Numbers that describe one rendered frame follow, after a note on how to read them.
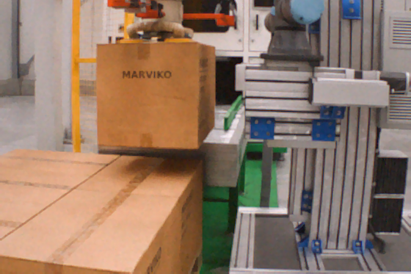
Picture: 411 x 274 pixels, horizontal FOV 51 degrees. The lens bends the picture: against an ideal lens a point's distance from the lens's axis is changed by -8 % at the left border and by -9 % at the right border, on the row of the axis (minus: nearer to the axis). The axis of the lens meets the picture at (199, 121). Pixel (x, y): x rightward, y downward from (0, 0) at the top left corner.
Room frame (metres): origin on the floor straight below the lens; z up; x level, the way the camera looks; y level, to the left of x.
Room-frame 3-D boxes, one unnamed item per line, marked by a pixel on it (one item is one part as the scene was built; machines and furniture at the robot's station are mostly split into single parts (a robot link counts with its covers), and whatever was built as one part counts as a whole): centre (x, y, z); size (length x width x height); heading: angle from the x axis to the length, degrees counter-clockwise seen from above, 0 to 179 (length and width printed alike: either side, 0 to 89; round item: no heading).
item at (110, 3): (1.45, 0.25, 1.20); 0.08 x 0.07 x 0.05; 173
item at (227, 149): (2.22, 0.16, 0.58); 0.70 x 0.03 x 0.06; 82
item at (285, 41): (1.67, -0.33, 1.09); 0.15 x 0.15 x 0.10
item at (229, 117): (3.69, -0.32, 0.60); 1.60 x 0.10 x 0.09; 172
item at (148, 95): (2.03, 0.16, 0.87); 0.60 x 0.40 x 0.40; 172
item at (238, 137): (3.33, -0.33, 0.50); 2.31 x 0.05 x 0.19; 172
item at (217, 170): (2.22, 0.16, 0.48); 0.70 x 0.03 x 0.15; 82
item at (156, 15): (1.80, 0.20, 1.20); 0.10 x 0.08 x 0.06; 83
